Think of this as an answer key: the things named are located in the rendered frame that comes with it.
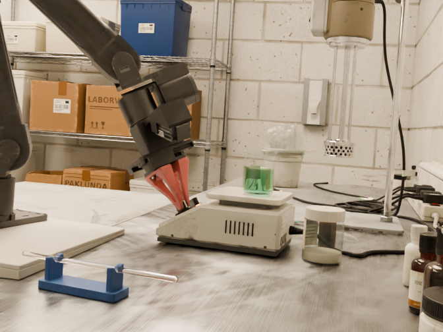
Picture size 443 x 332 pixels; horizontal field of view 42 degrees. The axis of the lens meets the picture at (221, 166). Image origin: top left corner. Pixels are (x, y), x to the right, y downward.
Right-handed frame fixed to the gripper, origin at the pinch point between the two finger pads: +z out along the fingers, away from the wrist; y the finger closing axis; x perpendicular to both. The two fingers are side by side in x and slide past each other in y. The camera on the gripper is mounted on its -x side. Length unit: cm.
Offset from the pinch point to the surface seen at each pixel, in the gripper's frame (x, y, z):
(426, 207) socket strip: 9, 61, 23
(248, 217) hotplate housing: -9.9, 4.2, 6.3
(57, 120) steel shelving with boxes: 219, 64, -81
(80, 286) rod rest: -19.5, -25.6, 4.8
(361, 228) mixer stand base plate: 3.7, 35.9, 18.4
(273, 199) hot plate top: -12.9, 7.6, 5.5
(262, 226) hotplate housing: -10.8, 4.9, 8.4
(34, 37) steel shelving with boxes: 215, 69, -129
